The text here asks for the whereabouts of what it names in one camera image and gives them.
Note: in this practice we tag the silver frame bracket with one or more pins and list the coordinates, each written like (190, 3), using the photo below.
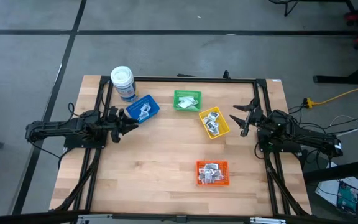
(93, 219)
(267, 221)

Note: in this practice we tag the black chair base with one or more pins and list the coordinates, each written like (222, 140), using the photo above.
(286, 4)

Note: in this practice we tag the black text white packet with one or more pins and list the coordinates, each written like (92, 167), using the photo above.
(217, 175)
(201, 178)

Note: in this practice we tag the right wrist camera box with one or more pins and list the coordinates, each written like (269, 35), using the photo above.
(280, 116)

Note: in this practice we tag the green circuit board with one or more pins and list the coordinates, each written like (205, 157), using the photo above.
(346, 197)

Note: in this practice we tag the grey label towelette packet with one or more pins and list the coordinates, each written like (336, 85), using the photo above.
(210, 125)
(213, 116)

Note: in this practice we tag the black table frame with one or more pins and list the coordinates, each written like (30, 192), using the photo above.
(197, 79)

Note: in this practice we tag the white wipes canister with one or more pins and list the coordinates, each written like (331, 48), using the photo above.
(123, 82)

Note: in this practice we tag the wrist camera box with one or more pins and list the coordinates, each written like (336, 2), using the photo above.
(93, 116)
(280, 116)

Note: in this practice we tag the blue label white packet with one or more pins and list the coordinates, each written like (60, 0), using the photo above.
(145, 108)
(142, 116)

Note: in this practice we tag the white paper sheet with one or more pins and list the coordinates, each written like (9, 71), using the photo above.
(328, 188)

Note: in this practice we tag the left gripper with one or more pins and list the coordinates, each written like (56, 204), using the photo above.
(115, 123)

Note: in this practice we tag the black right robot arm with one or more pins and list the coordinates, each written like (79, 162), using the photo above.
(300, 133)

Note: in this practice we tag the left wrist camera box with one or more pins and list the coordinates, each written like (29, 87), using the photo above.
(93, 116)

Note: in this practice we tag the crumpled white packet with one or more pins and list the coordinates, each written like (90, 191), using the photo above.
(206, 120)

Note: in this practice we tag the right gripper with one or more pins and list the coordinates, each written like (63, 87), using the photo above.
(252, 119)

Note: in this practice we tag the blue plastic basket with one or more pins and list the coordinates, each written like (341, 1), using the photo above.
(132, 110)

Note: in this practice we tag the yellow plastic basket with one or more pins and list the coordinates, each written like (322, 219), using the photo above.
(224, 124)

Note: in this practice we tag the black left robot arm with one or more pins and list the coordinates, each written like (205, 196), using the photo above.
(61, 126)

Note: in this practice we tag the large plain white packet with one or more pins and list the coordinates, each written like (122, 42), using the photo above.
(193, 100)

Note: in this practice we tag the green plastic basket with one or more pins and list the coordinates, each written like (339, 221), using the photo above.
(176, 99)

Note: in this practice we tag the dark square white packet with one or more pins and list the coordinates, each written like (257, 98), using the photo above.
(214, 131)

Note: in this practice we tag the orange plastic basket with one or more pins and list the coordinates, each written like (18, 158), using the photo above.
(225, 174)

